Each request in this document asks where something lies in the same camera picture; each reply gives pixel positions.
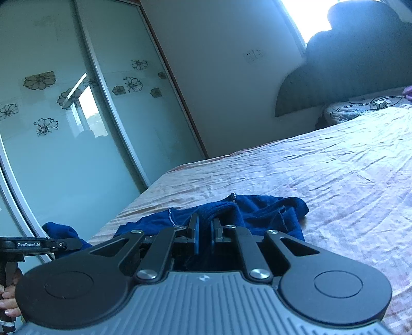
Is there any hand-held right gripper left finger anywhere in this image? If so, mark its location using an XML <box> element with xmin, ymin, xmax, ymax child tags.
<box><xmin>89</xmin><ymin>213</ymin><xmax>201</xmax><ymax>280</ymax></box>

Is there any bright window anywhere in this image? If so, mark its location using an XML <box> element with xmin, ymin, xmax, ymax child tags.
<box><xmin>279</xmin><ymin>0</ymin><xmax>342</xmax><ymax>54</ymax></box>

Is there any blue beaded sweater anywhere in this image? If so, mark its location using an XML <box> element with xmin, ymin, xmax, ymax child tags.
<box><xmin>42</xmin><ymin>192</ymin><xmax>310</xmax><ymax>272</ymax></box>

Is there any flower print wardrobe door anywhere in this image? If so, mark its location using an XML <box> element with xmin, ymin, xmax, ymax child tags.
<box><xmin>75</xmin><ymin>0</ymin><xmax>208</xmax><ymax>194</ymax></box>
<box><xmin>0</xmin><ymin>0</ymin><xmax>152</xmax><ymax>258</ymax></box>

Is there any person's left hand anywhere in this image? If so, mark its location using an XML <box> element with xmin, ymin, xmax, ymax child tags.
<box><xmin>0</xmin><ymin>270</ymin><xmax>24</xmax><ymax>323</ymax></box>

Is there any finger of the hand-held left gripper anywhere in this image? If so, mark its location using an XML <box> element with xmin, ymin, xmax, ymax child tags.
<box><xmin>48</xmin><ymin>238</ymin><xmax>83</xmax><ymax>252</ymax></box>

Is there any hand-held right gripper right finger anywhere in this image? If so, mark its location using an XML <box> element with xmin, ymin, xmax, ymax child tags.
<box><xmin>210</xmin><ymin>218</ymin><xmax>323</xmax><ymax>281</ymax></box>

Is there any white wall socket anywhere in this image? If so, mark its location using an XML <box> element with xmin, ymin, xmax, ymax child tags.
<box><xmin>243</xmin><ymin>48</ymin><xmax>264</xmax><ymax>62</ymax></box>

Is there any patterned pillow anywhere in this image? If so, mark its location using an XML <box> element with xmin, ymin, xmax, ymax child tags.
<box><xmin>323</xmin><ymin>95</ymin><xmax>412</xmax><ymax>127</ymax></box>

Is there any bed with pink sheet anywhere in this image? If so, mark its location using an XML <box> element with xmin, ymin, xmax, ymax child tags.
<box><xmin>86</xmin><ymin>106</ymin><xmax>412</xmax><ymax>335</ymax></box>

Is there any dark scalloped headboard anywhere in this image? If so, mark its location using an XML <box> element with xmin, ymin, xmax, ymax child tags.
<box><xmin>274</xmin><ymin>0</ymin><xmax>412</xmax><ymax>118</ymax></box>

